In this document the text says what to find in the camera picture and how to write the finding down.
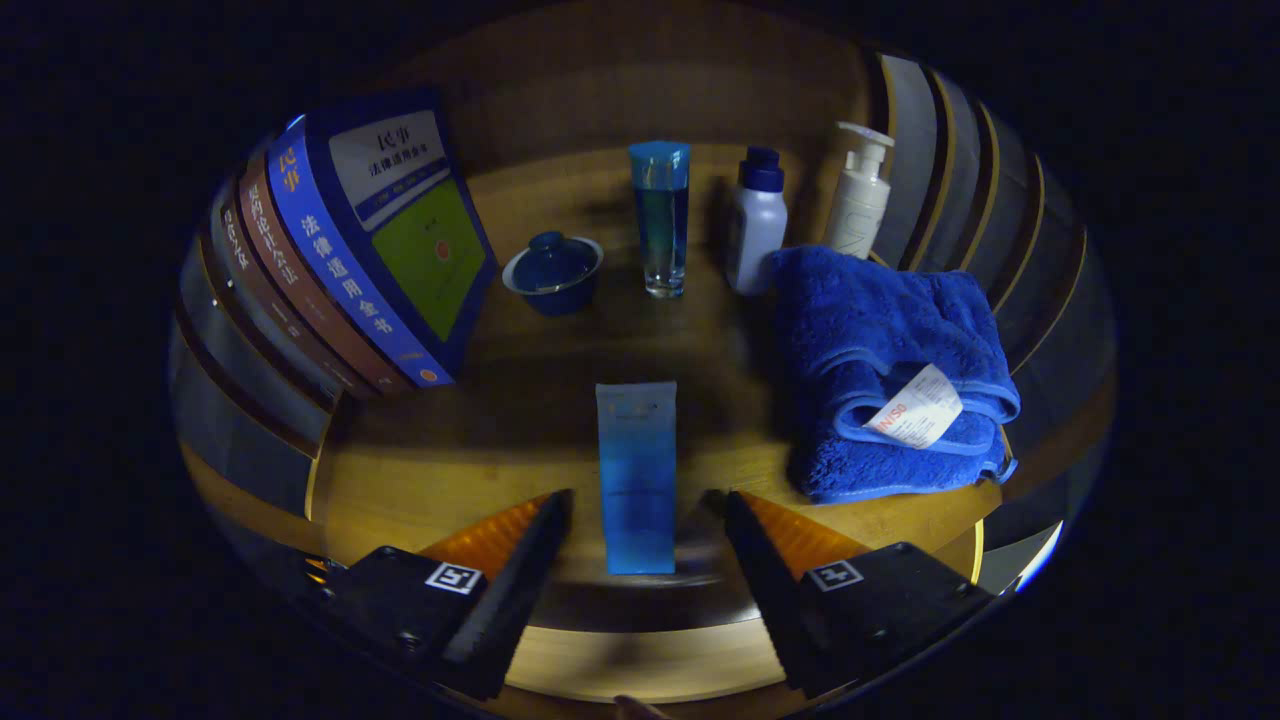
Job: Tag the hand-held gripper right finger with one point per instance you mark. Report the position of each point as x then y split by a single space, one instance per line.
775 590

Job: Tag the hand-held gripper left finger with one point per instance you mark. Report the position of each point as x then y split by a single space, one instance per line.
515 600

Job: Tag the wooden drawer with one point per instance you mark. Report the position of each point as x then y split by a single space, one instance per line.
640 660

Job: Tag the light blue tube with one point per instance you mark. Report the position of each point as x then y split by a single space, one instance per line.
637 480

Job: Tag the wooden countertop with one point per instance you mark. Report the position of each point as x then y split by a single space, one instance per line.
480 470

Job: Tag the wooden cabinet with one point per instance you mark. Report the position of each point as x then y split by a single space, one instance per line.
640 80

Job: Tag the folded blue towel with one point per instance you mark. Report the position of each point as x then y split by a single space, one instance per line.
860 320

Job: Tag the dark blue lidded teacup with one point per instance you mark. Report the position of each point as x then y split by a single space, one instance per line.
552 270

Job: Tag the white bottle blue cap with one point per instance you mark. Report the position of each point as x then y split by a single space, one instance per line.
757 230

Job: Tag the thick blue book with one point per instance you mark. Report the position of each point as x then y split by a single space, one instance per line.
420 250

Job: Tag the teal clear bottle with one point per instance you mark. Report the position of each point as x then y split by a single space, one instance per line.
660 220

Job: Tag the white pump bottle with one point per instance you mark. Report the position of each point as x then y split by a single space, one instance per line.
858 205

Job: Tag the reddish brown book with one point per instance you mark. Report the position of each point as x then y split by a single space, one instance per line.
290 270

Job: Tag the dark brown book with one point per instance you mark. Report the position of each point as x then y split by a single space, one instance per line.
245 265

